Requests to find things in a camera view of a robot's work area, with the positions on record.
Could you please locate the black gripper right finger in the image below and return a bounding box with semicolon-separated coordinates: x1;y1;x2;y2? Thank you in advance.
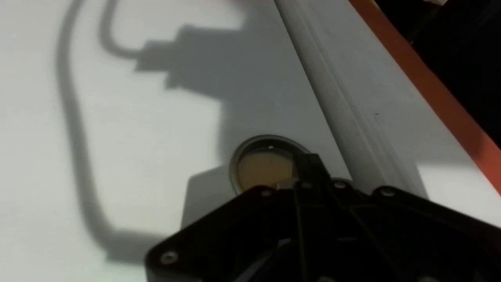
306;152;501;282

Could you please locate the orange wooden frame strip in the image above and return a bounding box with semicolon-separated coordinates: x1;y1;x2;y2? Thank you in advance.
350;0;501;195

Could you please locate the white closet door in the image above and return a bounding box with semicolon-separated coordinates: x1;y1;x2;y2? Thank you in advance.
0;0;357;282

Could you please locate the white closet door frame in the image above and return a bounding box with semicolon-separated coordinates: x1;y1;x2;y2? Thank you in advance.
273;0;501;226

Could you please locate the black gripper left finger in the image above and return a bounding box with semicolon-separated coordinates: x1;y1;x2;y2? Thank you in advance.
146;152;318;282

